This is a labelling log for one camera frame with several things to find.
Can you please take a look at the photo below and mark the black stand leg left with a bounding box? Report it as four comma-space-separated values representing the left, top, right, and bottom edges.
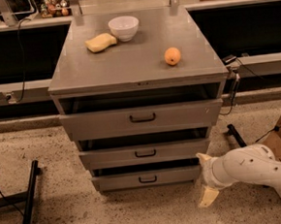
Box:
0, 160, 41, 224

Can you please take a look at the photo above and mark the grey drawer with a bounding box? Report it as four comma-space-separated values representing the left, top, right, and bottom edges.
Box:
57, 98, 222, 141
91, 165, 200, 192
78, 138, 210, 170

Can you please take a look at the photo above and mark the orange fruit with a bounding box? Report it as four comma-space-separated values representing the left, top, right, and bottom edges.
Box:
164, 48, 181, 66

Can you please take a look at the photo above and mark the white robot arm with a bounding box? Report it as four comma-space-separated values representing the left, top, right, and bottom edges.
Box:
197, 144, 281, 208

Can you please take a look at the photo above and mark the yellow sponge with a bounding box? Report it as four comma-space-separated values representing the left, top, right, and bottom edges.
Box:
84, 33, 117, 53

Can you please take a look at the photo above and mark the grey bottom drawer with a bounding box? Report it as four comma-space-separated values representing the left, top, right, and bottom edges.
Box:
91, 165, 200, 192

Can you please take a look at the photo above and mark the small figurines cluster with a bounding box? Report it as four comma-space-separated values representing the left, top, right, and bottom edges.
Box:
38, 0, 72, 18

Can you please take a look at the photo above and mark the black cable left wall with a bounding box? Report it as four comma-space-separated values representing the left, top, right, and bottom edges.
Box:
0, 16, 39, 105

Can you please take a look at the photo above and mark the black cable by cabinet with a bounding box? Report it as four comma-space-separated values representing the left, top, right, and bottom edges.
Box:
215, 52, 267, 117

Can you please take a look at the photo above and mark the grey drawer cabinet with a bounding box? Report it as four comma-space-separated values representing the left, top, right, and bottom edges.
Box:
48, 7, 228, 178

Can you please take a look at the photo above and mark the grey top drawer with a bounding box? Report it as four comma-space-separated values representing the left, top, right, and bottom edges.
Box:
57, 98, 222, 141

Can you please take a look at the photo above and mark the white bowl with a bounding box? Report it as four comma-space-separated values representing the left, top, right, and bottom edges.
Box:
109, 16, 140, 42

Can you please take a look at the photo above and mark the grey middle drawer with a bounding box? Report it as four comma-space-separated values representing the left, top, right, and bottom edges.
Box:
78, 138, 210, 170

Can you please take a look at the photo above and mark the black stand leg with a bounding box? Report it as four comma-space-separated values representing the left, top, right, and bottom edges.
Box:
0, 160, 41, 224
227, 124, 246, 147

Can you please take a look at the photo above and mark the black cable over box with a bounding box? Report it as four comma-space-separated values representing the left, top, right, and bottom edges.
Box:
253, 116, 281, 143

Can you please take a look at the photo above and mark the black stand leg right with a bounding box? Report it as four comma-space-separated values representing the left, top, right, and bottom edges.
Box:
227, 124, 246, 147

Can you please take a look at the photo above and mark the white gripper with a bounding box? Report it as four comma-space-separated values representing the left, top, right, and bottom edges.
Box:
196, 153, 233, 208

